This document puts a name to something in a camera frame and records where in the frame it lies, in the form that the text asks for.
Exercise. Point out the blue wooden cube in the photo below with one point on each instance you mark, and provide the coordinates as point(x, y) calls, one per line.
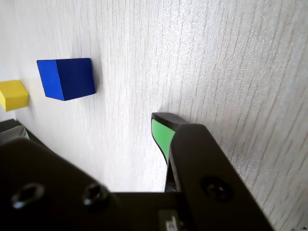
point(69, 77)

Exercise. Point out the yellow wooden cube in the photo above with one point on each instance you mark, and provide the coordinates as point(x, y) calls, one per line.
point(13, 95)

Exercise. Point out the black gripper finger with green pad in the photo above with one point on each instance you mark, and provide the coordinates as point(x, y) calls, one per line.
point(43, 173)
point(202, 158)

